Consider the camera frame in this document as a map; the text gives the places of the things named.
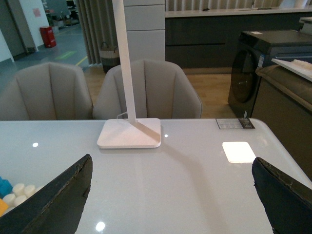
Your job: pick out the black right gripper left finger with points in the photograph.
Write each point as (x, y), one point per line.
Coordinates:
(57, 207)

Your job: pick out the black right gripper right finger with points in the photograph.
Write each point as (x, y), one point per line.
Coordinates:
(287, 202)

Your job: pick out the white studded base plate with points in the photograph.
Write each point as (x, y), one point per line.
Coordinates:
(19, 194)

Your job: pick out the yellow toy brick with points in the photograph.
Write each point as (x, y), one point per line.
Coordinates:
(3, 207)

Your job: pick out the blue toy brick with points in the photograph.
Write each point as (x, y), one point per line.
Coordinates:
(5, 187)

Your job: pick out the olive padded furniture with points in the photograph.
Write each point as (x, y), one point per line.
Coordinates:
(284, 103)

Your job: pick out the black white label sticker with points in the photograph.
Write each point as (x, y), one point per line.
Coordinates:
(234, 123)

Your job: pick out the white desk lamp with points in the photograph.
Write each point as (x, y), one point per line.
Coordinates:
(133, 132)

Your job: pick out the beige chair left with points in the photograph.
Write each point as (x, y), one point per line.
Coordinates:
(48, 91)

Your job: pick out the beige chair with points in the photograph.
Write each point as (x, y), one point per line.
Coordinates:
(161, 90)
(48, 91)

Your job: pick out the white tray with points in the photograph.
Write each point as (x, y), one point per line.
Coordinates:
(293, 67)

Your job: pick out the beige chair right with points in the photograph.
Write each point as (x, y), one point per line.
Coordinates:
(161, 90)

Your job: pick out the black washing machine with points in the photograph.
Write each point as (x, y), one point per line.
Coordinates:
(256, 49)

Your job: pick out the woven laundry basket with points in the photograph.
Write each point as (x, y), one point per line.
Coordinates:
(109, 56)

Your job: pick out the red bin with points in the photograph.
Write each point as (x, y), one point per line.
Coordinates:
(48, 36)

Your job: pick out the dark counter with drawers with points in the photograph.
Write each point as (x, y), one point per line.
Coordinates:
(208, 39)

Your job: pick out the white tall cabinet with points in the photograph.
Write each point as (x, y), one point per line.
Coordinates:
(145, 24)

